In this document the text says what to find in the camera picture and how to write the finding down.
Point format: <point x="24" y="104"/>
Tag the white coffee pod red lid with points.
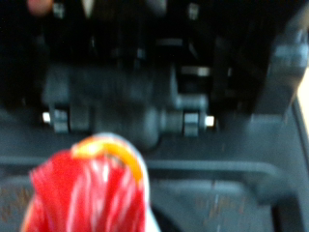
<point x="90" y="193"/>

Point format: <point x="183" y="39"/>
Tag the black Keurig coffee machine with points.
<point x="128" y="90"/>

